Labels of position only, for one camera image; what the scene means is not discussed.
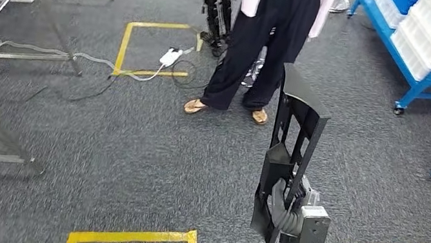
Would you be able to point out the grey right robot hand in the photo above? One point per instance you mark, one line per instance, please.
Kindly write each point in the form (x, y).
(308, 193)

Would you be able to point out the long black plastic part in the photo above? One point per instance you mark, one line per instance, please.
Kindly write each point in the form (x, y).
(306, 91)

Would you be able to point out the chrome stool base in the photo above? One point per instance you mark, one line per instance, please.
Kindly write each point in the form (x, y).
(254, 72)

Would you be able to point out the person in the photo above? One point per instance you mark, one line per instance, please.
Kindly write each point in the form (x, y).
(272, 38)

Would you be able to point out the white round stand base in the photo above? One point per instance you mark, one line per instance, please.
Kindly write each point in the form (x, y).
(344, 4)

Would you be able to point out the white power strip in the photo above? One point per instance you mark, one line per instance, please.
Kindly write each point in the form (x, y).
(170, 58)

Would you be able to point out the black robot legs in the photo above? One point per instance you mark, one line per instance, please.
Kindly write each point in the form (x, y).
(216, 4)

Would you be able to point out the blue plastic crate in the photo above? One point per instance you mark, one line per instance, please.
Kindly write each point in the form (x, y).
(403, 2)

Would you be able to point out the yellow floor tape square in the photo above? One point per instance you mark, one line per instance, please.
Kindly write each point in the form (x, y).
(123, 45)

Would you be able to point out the right wrist camera with plate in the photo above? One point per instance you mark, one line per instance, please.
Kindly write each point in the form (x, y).
(315, 231)

